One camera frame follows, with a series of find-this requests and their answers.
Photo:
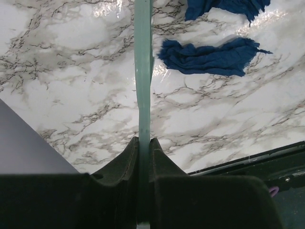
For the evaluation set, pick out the aluminium mounting rail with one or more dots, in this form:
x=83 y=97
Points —
x=282 y=170

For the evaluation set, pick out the mint green brush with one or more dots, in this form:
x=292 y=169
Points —
x=143 y=61

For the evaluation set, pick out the long blue paper scrap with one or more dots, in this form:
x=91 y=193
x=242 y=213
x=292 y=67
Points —
x=227 y=60

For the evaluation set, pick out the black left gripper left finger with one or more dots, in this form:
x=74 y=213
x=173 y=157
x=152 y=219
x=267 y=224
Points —
x=105 y=199

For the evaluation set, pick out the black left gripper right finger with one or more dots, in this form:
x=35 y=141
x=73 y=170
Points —
x=181 y=201

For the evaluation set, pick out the blue paper scrap by bag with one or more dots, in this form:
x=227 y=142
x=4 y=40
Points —
x=249 y=8

